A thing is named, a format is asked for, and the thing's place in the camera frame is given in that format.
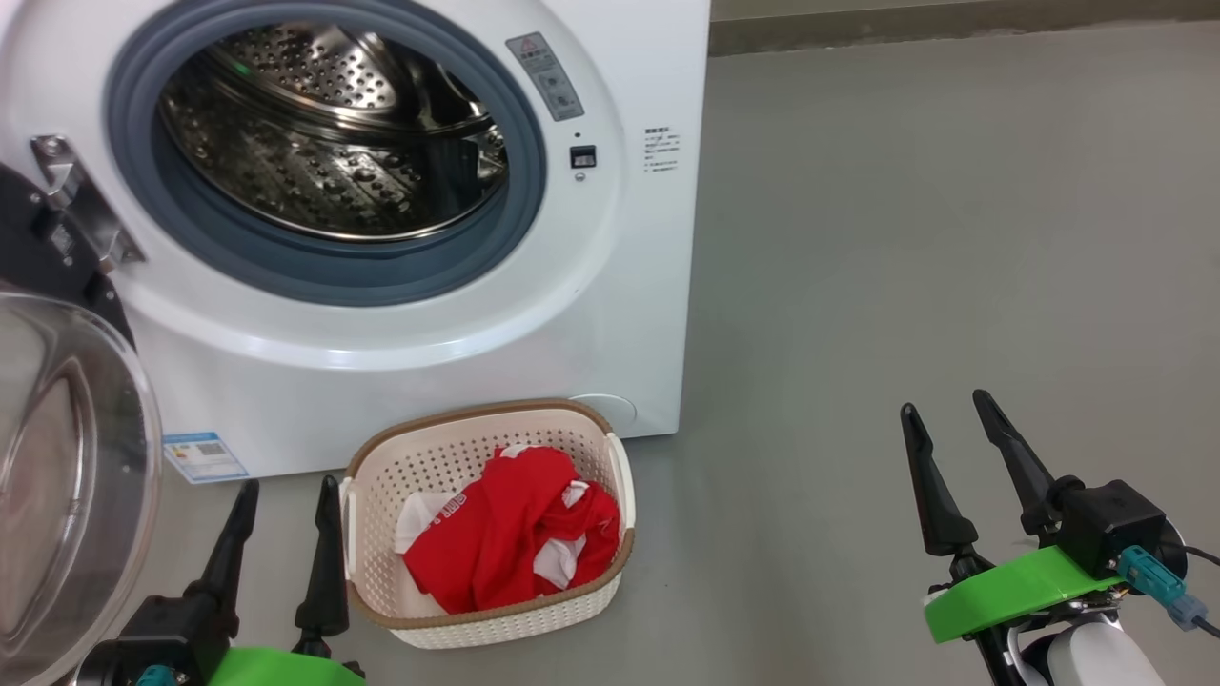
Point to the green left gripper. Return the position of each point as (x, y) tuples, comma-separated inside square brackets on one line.
[(286, 670)]

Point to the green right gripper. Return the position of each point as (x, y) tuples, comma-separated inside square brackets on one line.
[(1010, 591)]

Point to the red and white garment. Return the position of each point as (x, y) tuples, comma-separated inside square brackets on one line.
[(505, 534)]

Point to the black round glass washer door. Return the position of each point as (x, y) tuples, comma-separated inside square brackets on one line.
[(67, 476)]

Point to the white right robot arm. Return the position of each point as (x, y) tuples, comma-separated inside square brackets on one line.
[(1096, 657)]

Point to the cream basket with brown rim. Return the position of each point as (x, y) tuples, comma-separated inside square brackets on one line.
[(496, 624)]

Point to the white front-load washing machine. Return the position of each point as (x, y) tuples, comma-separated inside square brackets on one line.
[(572, 314)]

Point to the steel perforated washer drum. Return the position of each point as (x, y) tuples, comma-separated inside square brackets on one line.
[(315, 171)]

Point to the metal door hinge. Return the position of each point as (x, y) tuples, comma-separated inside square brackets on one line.
[(91, 214)]

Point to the blue energy label sticker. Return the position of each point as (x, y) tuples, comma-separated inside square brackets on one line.
[(203, 457)]

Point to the grey warning sticker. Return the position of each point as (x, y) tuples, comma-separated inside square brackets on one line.
[(548, 76)]

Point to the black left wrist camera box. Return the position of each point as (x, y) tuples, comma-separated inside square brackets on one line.
[(172, 629)]

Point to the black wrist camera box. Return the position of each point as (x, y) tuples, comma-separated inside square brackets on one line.
[(1110, 524), (172, 629)]

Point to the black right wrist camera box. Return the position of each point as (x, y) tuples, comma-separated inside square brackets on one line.
[(1110, 524)]

